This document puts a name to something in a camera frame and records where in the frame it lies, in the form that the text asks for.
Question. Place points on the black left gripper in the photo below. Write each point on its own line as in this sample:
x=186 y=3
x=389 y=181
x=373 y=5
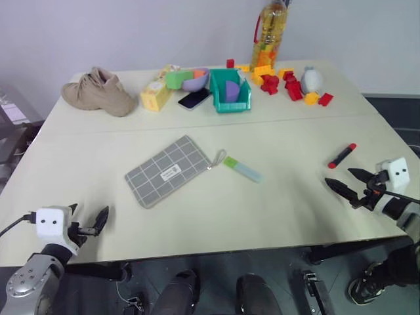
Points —
x=78 y=232

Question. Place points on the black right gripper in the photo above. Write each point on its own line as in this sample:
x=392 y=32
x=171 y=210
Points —
x=372 y=195

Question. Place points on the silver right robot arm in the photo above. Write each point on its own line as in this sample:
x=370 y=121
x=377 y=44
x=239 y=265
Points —
x=403 y=215

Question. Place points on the grey checked pouch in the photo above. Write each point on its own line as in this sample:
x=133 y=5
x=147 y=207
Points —
x=167 y=170

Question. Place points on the red and black marker pen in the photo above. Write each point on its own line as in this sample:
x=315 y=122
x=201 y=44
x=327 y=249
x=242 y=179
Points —
x=342 y=155

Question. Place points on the red toy building block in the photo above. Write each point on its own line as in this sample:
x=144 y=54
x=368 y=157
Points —
x=288 y=76
x=325 y=99
x=294 y=90

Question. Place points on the yellow toy building block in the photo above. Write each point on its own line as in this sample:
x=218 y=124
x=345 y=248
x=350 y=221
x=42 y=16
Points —
x=257 y=79
x=263 y=71
x=285 y=71
x=243 y=68
x=312 y=98

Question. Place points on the dark trouser leg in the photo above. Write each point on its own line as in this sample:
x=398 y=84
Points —
x=398 y=269

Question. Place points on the black and white sneaker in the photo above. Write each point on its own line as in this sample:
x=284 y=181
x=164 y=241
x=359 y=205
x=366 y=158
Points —
x=365 y=288

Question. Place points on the grey metal rack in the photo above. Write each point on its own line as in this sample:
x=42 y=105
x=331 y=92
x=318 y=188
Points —
x=18 y=131

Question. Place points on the green translucent tube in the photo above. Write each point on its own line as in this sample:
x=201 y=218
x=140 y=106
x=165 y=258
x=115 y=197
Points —
x=243 y=169

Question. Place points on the grey plush toy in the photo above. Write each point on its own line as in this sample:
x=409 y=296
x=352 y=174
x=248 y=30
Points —
x=311 y=79

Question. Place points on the black table foot bar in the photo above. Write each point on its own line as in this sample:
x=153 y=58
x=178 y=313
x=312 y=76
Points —
x=318 y=292

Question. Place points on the dark rounded shape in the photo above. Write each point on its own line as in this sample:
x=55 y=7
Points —
x=178 y=292
x=256 y=295

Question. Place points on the beige suede shoe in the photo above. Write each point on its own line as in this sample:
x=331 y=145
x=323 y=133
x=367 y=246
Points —
x=98 y=93

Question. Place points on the red toy block cluster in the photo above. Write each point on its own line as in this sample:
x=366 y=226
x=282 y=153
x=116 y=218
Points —
x=269 y=84

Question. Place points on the yellow printed carton box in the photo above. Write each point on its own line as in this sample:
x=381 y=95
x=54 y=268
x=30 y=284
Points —
x=157 y=90

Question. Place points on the teal plastic storage bin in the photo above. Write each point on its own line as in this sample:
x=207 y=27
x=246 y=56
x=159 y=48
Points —
x=231 y=101

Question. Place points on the purple half-round piece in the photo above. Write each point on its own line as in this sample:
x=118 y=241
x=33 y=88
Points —
x=232 y=90

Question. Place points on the black smartphone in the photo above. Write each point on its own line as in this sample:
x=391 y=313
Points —
x=194 y=99

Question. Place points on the green foam block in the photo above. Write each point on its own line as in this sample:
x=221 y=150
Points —
x=178 y=79

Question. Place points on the clear jar with blocks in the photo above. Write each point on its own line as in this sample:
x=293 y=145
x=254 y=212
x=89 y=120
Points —
x=269 y=36

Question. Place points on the small red cube block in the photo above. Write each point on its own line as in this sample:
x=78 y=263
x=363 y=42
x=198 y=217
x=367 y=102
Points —
x=230 y=63

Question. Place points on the purple plastic bowl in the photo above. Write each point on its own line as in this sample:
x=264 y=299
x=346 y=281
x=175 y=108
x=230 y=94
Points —
x=197 y=82

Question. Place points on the orange piece in bowl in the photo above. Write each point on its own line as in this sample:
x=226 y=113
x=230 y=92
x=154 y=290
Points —
x=199 y=73

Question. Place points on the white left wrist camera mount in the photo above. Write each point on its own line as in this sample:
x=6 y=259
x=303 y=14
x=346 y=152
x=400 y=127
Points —
x=50 y=223

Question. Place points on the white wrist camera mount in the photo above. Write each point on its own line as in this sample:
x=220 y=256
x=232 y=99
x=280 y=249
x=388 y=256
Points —
x=50 y=223
x=397 y=174

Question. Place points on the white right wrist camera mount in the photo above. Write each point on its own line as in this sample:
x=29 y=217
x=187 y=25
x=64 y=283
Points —
x=397 y=174

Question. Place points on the black table frame bar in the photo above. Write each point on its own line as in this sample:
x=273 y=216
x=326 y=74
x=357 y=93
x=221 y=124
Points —
x=357 y=250
x=95 y=271

